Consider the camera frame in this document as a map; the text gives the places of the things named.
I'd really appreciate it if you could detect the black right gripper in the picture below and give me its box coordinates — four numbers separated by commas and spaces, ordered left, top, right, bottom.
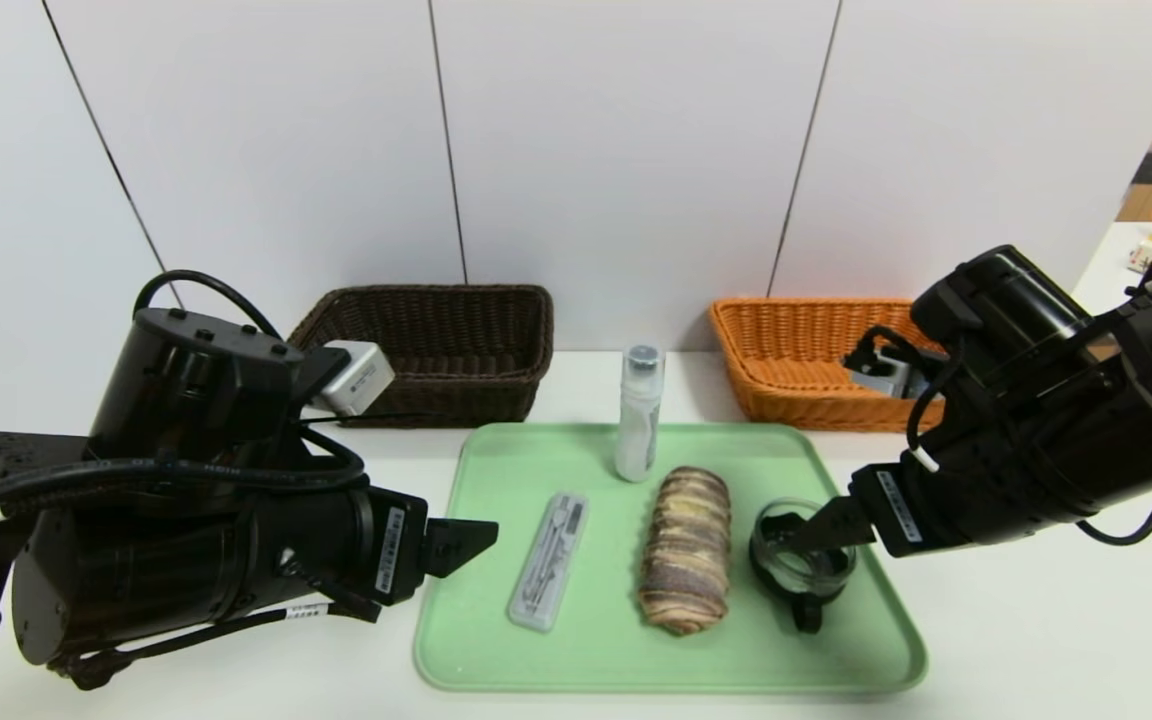
779, 415, 1058, 558

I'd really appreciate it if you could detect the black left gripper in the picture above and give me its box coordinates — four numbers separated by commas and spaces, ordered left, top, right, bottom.
240, 484, 500, 622

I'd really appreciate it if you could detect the glass cup with black holder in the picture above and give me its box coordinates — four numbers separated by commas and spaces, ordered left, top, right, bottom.
748, 497, 857, 633

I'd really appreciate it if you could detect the striped brown bread roll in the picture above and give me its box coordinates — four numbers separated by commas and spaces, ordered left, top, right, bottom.
638, 465, 732, 634

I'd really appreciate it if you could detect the orange wicker basket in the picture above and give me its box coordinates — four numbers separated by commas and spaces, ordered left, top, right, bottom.
708, 298, 947, 433

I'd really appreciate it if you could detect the dark brown wicker basket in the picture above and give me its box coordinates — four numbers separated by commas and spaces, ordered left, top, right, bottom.
288, 285, 555, 429

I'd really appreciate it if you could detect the clear plastic compass case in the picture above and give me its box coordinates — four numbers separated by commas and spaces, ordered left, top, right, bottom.
507, 490, 590, 631

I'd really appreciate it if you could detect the light green plastic tray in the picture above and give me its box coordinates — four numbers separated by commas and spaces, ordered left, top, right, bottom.
414, 422, 929, 693

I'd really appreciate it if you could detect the white plastic bottle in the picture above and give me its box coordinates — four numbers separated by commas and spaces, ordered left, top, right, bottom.
614, 345, 665, 483

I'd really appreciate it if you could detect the white side table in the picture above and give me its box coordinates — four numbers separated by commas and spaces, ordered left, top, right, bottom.
1076, 222, 1152, 311

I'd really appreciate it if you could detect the braided black right arm cable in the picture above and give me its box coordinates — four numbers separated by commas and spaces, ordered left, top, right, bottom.
904, 330, 977, 473

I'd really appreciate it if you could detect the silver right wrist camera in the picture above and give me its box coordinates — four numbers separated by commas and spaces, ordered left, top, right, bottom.
844, 350, 937, 401

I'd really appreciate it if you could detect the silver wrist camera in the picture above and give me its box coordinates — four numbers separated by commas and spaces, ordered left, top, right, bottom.
311, 340, 397, 417
844, 350, 937, 401

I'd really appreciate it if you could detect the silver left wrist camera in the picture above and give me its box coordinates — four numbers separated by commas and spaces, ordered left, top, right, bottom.
311, 340, 397, 417

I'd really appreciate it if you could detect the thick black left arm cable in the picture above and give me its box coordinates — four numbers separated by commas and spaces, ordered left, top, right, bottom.
0, 455, 367, 531

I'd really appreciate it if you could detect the black left camera cable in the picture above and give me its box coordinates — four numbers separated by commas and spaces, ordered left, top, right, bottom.
133, 270, 282, 341

